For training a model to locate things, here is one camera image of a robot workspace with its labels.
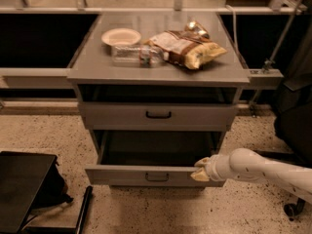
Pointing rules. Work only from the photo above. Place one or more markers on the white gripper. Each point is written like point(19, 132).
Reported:
point(213, 168)

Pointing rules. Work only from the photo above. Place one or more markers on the grey drawer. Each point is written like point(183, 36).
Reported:
point(151, 158)
point(157, 116)

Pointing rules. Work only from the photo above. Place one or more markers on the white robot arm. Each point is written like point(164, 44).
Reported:
point(243, 164)

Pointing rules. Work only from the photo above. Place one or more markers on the grey drawer cabinet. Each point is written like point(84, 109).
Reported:
point(152, 93)

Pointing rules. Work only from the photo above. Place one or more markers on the grey top drawer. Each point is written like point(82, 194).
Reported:
point(157, 116)

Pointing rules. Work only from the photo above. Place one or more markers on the black office chair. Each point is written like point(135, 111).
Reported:
point(293, 125)

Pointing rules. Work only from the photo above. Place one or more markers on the yellow brown chip bag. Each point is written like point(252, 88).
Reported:
point(186, 48)

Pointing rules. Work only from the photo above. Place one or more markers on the metal diagonal rod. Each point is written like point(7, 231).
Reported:
point(268, 78)

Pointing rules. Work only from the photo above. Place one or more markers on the clear plastic water bottle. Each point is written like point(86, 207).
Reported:
point(137, 56)

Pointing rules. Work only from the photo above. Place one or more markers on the shiny metal can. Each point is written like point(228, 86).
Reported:
point(198, 28)

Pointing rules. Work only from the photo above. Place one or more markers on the white paper bowl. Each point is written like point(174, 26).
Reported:
point(120, 36)

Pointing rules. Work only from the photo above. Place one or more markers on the metal railing frame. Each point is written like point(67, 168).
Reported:
point(35, 77)

